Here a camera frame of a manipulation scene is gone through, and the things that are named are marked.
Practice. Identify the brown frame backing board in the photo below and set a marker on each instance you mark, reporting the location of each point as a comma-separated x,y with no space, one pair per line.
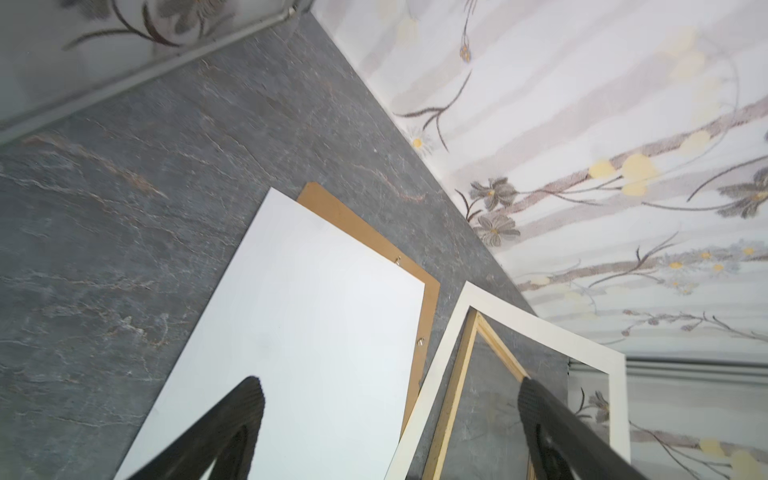
317,199

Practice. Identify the white mat photo sheet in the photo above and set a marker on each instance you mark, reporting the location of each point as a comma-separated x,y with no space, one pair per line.
600,357

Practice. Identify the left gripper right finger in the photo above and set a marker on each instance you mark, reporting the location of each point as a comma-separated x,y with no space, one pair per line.
560,445

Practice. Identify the right corner aluminium post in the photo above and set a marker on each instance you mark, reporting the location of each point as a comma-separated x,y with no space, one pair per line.
698,370

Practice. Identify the corner aluminium post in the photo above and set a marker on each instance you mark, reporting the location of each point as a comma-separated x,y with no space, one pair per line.
698,370
58,57

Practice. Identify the wooden picture frame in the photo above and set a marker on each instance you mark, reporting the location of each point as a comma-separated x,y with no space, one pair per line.
479,434

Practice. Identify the left corner aluminium post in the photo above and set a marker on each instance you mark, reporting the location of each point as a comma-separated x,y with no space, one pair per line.
58,57

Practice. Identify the white photo paper sheet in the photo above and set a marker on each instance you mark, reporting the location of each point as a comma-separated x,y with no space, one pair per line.
329,328

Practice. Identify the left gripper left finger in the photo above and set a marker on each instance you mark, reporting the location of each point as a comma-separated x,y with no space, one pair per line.
220,444

